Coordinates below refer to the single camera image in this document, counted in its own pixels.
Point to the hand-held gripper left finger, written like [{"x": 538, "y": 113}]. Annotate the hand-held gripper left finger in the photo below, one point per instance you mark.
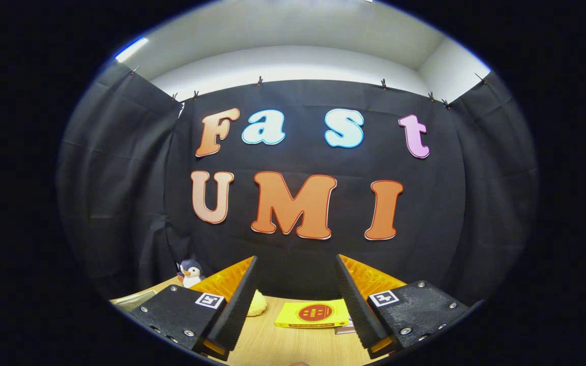
[{"x": 234, "y": 310}]

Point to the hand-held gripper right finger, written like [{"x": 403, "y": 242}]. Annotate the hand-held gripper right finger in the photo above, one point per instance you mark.
[{"x": 356, "y": 310}]

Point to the brown fabric storage box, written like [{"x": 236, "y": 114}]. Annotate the brown fabric storage box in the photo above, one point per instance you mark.
[{"x": 133, "y": 300}]

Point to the brown-cover book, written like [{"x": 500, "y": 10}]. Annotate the brown-cover book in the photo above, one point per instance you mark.
[{"x": 345, "y": 330}]

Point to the yellow bun-shaped plush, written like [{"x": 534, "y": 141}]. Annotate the yellow bun-shaped plush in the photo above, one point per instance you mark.
[{"x": 257, "y": 304}]

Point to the yellow book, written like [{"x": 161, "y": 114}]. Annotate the yellow book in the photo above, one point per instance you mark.
[{"x": 313, "y": 312}]

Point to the penguin plush toy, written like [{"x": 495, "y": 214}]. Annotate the penguin plush toy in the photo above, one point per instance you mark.
[{"x": 190, "y": 275}]

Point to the row of small cloth clips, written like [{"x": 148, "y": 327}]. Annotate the row of small cloth clips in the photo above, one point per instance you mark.
[{"x": 260, "y": 81}]

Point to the ceiling light panel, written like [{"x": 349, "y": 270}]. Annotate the ceiling light panel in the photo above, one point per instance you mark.
[{"x": 131, "y": 49}]

